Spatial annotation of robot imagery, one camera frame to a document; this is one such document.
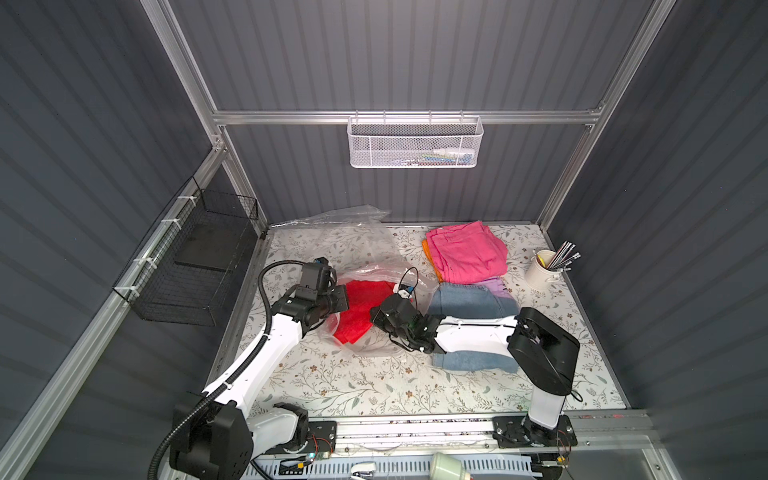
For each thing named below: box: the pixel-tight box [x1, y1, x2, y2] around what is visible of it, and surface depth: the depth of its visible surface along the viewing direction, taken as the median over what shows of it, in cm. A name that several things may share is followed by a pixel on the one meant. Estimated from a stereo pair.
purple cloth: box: [476, 277, 513, 299], surface depth 101 cm
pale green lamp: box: [429, 452, 471, 480], surface depth 64 cm
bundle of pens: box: [546, 240, 582, 272], surface depth 96 cm
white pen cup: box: [525, 249, 561, 290], surface depth 99 cm
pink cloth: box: [426, 220, 509, 285], surface depth 104 cm
